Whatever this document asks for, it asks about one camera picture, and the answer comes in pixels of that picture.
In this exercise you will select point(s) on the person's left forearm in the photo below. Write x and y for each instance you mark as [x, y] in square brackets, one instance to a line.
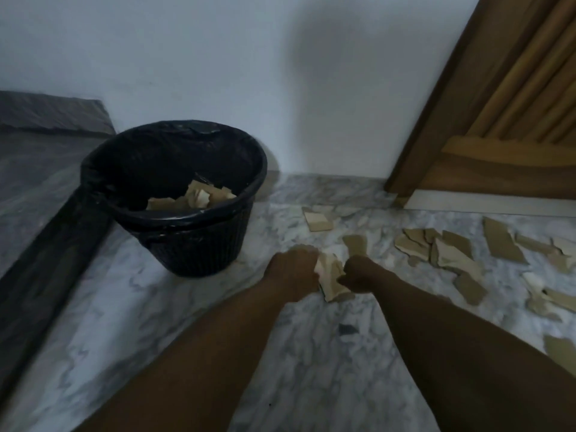
[193, 368]

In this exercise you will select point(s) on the person's left hand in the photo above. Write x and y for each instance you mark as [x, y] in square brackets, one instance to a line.
[290, 274]

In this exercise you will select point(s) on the person's right forearm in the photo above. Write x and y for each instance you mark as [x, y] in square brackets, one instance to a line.
[472, 364]

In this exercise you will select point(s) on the person's right hand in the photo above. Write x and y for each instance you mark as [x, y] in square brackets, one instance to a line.
[364, 274]

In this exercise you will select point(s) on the black bin with liner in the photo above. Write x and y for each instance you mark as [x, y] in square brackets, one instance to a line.
[198, 247]

